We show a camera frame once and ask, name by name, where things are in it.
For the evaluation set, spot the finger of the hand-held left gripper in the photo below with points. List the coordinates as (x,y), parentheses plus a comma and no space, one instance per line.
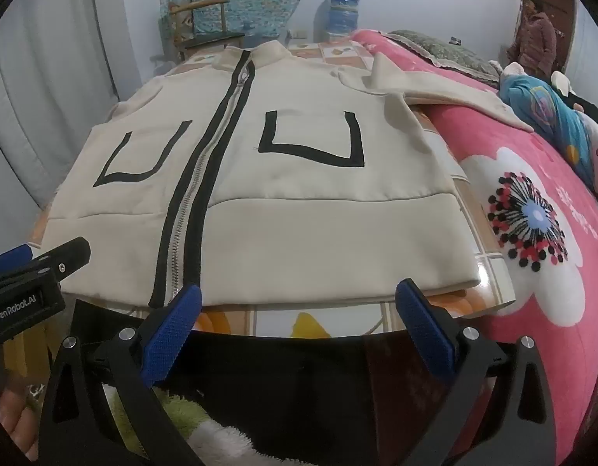
(68,252)
(12,256)

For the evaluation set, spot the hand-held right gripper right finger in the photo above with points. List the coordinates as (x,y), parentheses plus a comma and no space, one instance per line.
(425,330)

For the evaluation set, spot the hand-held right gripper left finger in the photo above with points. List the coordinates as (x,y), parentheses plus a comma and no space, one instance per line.
(172,332)

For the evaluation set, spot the beige zip jacket black trim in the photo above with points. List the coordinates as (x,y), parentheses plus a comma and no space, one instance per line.
(303,165)

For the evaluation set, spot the person's left hand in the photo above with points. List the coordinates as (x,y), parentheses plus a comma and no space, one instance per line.
(17,422)

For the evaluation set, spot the tile patterned tablecloth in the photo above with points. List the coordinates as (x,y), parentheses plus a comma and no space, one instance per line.
(337,323)

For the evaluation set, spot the pink floral blanket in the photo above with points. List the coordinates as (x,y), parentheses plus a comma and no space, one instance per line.
(522,349)

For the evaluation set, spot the green white fluffy robe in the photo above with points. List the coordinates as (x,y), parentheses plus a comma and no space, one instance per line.
(216,432)

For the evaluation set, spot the dark glossy sheet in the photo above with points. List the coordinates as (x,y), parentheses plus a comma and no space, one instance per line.
(303,374)

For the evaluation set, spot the grey curtain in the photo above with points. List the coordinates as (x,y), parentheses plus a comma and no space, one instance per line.
(46,82)

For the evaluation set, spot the wooden chair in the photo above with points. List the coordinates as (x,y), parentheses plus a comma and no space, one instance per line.
(214,39)

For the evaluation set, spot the grey-green fuzzy blanket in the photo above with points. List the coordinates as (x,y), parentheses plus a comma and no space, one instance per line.
(444,53)

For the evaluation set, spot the water dispenser with blue bottle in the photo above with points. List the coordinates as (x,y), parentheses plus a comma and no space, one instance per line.
(342,9)

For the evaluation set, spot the brown door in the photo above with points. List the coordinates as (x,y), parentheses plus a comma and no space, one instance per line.
(566,14)

